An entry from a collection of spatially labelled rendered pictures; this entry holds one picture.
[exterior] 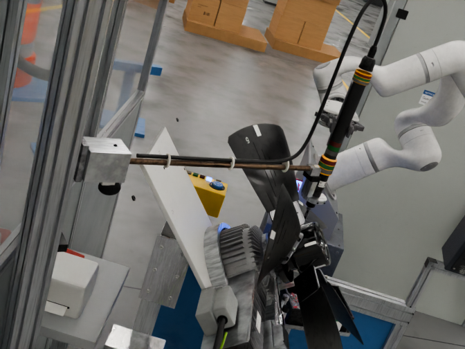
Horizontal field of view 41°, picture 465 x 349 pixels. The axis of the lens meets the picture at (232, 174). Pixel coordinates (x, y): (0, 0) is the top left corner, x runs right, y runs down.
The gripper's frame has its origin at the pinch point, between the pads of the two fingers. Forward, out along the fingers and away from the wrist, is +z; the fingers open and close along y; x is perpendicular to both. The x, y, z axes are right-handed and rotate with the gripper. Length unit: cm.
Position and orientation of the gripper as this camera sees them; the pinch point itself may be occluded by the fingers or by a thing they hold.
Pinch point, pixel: (340, 127)
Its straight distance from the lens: 162.9
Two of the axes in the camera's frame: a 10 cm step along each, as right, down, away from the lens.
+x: 2.9, -8.7, -4.0
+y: -9.5, -3.0, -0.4
